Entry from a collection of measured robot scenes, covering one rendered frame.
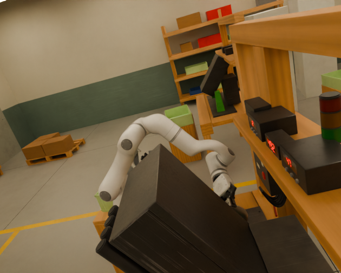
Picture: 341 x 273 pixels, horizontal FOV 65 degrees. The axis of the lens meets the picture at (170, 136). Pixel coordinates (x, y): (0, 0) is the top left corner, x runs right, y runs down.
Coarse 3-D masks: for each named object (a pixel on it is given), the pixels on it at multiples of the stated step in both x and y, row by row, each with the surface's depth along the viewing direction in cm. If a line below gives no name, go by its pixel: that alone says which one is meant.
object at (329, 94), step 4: (328, 92) 70; (332, 92) 70; (336, 92) 69; (320, 96) 69; (324, 96) 68; (328, 96) 68; (332, 96) 67; (336, 96) 67; (340, 96) 68; (320, 100) 69; (324, 100) 68; (328, 100) 68; (332, 100) 67; (336, 100) 67; (340, 100) 68; (320, 104) 70; (324, 104) 69; (328, 104) 68; (332, 104) 67; (336, 104) 67; (340, 104) 68; (320, 108) 70; (324, 108) 69; (328, 108) 68; (332, 108) 68; (336, 108) 68; (340, 108) 68; (324, 112) 70; (328, 112) 69; (332, 112) 68; (336, 112) 68
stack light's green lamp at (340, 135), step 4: (340, 128) 70; (324, 132) 72; (328, 132) 71; (332, 132) 70; (336, 132) 70; (340, 132) 70; (324, 136) 72; (328, 136) 71; (332, 136) 71; (336, 136) 71; (340, 136) 71; (336, 140) 71; (340, 140) 71
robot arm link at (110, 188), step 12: (132, 132) 131; (144, 132) 139; (120, 144) 130; (132, 144) 129; (120, 156) 141; (132, 156) 138; (120, 168) 145; (108, 180) 148; (120, 180) 148; (108, 192) 148
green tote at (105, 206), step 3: (96, 195) 216; (96, 198) 217; (99, 198) 217; (99, 201) 218; (102, 201) 217; (105, 201) 216; (108, 201) 215; (111, 201) 214; (99, 204) 219; (102, 204) 218; (105, 204) 218; (108, 204) 217; (111, 204) 216; (102, 207) 220; (105, 207) 219; (108, 207) 218; (111, 207) 217; (102, 210) 221; (105, 210) 220; (108, 210) 219
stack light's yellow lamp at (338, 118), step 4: (320, 112) 71; (340, 112) 68; (320, 116) 72; (324, 116) 70; (328, 116) 69; (332, 116) 69; (336, 116) 68; (340, 116) 69; (320, 120) 72; (324, 120) 70; (328, 120) 70; (332, 120) 69; (336, 120) 69; (340, 120) 69; (324, 124) 71; (328, 124) 70; (332, 124) 69; (336, 124) 69; (340, 124) 70; (324, 128) 71; (328, 128) 71; (332, 128) 70; (336, 128) 70
